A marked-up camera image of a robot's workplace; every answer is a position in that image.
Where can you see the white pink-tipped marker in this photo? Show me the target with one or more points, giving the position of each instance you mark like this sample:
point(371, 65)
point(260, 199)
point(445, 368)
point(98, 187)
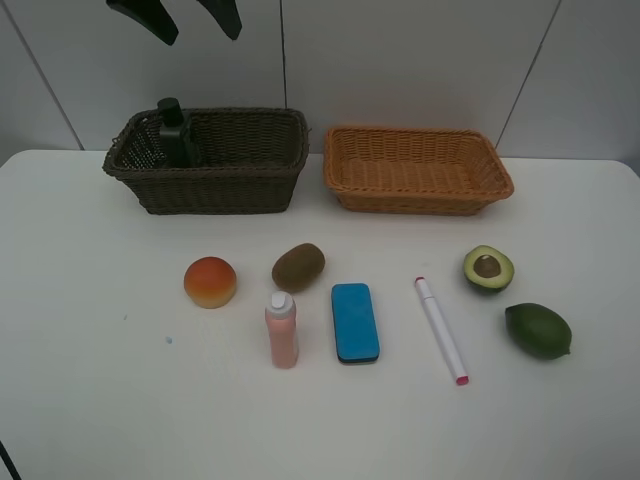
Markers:
point(442, 333)

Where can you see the brown kiwi fruit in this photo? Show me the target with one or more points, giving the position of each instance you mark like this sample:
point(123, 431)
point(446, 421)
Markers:
point(298, 268)

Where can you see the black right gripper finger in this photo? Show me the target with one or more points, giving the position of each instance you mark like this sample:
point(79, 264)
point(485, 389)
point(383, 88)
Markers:
point(226, 14)

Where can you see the blue whiteboard eraser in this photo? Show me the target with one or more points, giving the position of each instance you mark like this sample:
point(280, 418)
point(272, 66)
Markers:
point(355, 330)

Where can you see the pink plastic bottle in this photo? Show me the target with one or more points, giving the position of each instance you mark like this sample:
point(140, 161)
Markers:
point(280, 317)

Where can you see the green whole avocado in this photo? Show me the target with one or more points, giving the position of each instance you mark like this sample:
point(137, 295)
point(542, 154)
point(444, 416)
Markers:
point(538, 331)

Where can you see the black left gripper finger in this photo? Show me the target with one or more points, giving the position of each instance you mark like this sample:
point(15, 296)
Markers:
point(151, 14)

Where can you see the dark brown wicker basket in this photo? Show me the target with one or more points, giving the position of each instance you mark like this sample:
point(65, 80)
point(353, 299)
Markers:
point(249, 161)

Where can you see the halved avocado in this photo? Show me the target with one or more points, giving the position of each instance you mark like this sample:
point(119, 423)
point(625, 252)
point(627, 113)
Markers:
point(488, 270)

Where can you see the orange wicker basket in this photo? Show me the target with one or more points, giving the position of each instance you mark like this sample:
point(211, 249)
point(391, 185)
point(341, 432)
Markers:
point(414, 171)

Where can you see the black square bottle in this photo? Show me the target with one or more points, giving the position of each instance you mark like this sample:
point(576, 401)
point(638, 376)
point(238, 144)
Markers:
point(175, 135)

